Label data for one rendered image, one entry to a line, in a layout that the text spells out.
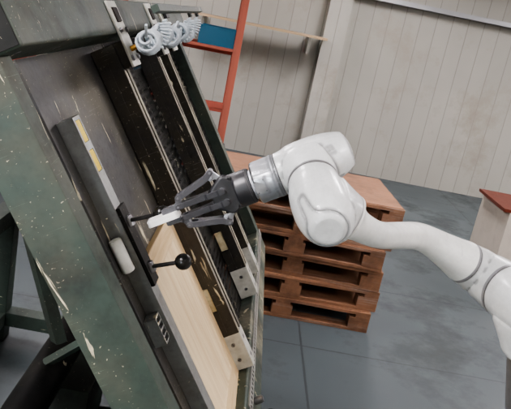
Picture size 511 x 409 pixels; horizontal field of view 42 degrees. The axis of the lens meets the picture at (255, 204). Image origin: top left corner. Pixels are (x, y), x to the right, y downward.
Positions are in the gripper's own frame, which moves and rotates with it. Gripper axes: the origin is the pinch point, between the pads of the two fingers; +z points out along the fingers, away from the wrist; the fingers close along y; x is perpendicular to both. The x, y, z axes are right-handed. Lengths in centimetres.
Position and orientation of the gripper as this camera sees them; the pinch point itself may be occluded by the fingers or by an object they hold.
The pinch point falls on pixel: (164, 217)
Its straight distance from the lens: 141.1
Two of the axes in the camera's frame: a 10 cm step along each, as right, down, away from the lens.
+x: 0.2, -2.8, 9.6
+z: -9.3, 3.5, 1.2
